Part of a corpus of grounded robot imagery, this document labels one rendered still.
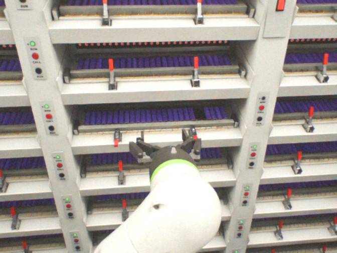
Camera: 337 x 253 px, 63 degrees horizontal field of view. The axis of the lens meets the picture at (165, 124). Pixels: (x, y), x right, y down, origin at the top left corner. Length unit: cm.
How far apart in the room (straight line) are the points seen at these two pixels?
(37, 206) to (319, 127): 116
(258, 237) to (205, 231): 107
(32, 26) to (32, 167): 56
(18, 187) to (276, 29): 103
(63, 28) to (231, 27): 48
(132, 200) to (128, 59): 59
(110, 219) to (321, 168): 89
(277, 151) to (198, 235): 90
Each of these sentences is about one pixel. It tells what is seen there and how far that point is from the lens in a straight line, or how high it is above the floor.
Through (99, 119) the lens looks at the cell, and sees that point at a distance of 103.
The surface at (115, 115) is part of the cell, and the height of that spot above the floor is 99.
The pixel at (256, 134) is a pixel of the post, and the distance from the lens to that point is 103.
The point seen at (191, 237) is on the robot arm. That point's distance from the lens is 38.
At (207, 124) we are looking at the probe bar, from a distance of 101.
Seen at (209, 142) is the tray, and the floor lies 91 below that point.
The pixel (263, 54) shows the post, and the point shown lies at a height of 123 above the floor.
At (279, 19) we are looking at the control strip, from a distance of 91.
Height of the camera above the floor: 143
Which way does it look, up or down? 28 degrees down
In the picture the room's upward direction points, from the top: straight up
